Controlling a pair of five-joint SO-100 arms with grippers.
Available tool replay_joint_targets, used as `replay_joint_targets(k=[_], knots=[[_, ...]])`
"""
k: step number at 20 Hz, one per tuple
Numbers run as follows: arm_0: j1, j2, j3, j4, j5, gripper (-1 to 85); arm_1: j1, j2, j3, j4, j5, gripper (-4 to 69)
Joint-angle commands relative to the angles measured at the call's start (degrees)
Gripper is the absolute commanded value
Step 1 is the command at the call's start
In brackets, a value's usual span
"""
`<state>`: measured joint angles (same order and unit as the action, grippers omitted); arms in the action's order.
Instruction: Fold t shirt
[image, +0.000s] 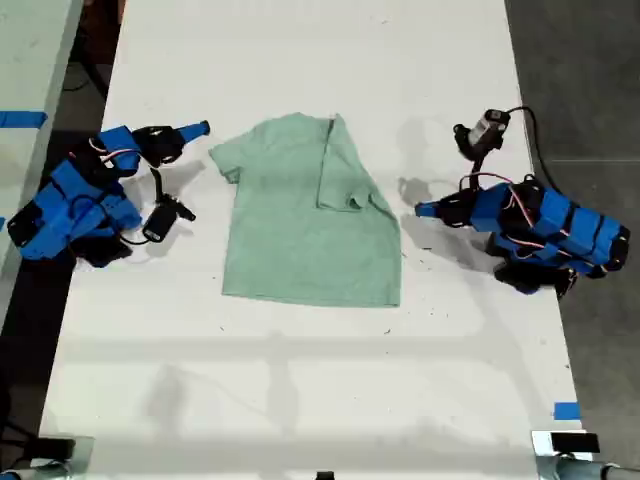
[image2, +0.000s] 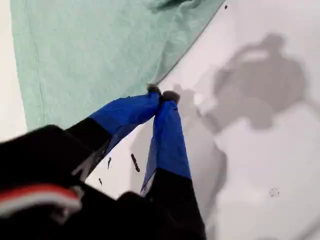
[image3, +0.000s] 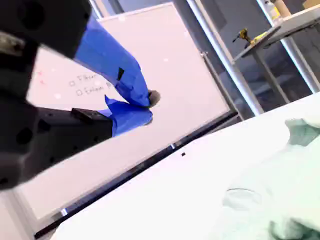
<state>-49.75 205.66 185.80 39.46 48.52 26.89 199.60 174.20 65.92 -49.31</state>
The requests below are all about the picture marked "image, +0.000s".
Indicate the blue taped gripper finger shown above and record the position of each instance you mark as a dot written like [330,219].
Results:
[196,127]
[434,204]
[194,136]
[436,212]

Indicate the pale green T-shirt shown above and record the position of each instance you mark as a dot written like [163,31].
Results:
[310,235]

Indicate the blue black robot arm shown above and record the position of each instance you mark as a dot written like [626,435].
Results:
[565,230]
[75,200]

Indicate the long blue tape strip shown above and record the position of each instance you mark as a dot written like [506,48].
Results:
[22,119]

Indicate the pale grey side table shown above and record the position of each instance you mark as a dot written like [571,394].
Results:
[30,75]

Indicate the short blue tape piece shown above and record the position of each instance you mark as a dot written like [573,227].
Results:
[567,411]

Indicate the small black box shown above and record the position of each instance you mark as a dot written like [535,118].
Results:
[55,448]
[574,442]

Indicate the grey metal pipe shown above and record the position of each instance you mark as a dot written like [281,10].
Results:
[35,472]
[575,470]

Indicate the tiny black clip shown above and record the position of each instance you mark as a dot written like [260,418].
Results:
[325,475]

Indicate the black camera stalk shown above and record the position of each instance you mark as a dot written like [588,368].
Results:
[478,172]
[158,185]

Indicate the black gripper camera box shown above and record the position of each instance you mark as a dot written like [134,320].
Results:
[161,222]
[482,131]

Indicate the silver metal bracket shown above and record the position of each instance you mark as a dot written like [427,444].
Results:
[85,452]
[540,442]

